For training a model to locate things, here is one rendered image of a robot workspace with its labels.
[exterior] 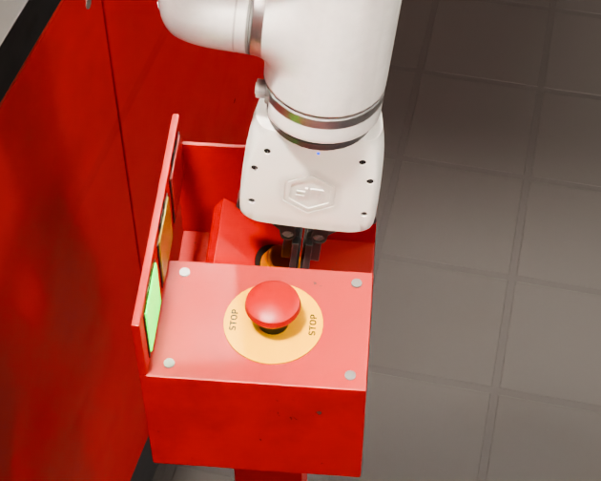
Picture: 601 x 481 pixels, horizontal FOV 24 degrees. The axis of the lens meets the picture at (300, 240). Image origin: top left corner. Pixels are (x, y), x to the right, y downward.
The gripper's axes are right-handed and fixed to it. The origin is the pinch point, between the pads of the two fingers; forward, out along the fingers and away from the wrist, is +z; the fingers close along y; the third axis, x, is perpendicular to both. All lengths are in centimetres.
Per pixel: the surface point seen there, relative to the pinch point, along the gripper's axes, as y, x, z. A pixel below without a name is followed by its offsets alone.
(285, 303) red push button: -0.8, -10.3, -5.9
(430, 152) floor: 20, 82, 74
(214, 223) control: -7.1, 2.2, 1.4
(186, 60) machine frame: -14, 44, 24
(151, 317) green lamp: -10.0, -12.6, -5.7
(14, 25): -24.0, 10.0, -10.2
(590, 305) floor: 43, 54, 72
